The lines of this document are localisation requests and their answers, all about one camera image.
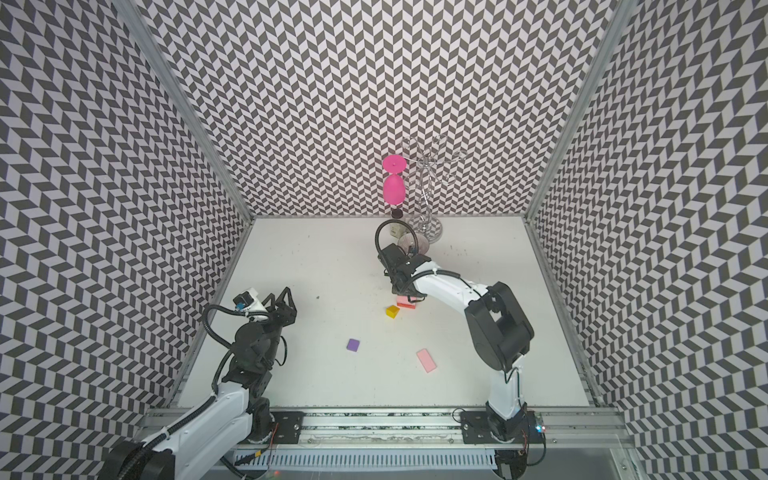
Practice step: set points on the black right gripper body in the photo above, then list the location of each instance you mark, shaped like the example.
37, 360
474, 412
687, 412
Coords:
393, 261

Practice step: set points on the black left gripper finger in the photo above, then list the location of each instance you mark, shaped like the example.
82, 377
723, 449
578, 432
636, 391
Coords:
271, 305
285, 308

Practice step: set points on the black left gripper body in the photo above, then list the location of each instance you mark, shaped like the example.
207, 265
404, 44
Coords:
272, 329

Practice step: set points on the pink half-round wood block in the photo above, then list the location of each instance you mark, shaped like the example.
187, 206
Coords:
405, 302

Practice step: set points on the purple wood cube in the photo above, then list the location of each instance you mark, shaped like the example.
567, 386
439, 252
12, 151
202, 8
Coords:
353, 345

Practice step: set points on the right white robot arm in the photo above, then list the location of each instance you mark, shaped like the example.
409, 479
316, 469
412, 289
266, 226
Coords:
500, 331

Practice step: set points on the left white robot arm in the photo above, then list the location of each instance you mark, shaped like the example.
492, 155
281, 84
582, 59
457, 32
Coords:
236, 410

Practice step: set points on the yellow triangular wood block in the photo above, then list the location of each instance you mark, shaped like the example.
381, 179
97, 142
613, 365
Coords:
392, 311

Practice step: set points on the striped ceramic bowl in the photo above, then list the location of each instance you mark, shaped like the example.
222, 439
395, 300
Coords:
414, 245

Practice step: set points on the glass spice jar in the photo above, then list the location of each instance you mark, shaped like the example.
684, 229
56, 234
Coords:
397, 230

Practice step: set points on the pink lamp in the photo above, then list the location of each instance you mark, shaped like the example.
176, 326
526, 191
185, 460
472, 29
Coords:
393, 188

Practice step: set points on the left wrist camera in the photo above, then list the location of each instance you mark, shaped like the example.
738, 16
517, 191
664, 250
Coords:
248, 303

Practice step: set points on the chrome wire stand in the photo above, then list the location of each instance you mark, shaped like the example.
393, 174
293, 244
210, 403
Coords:
436, 163

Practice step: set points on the metal base rail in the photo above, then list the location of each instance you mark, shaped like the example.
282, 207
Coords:
421, 438

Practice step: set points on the right corner metal post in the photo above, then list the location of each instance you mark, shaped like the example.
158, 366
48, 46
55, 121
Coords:
619, 21

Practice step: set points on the corner metal post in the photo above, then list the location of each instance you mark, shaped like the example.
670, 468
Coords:
139, 31
619, 21

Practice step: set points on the left corner metal post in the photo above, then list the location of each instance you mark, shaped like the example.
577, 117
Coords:
139, 31

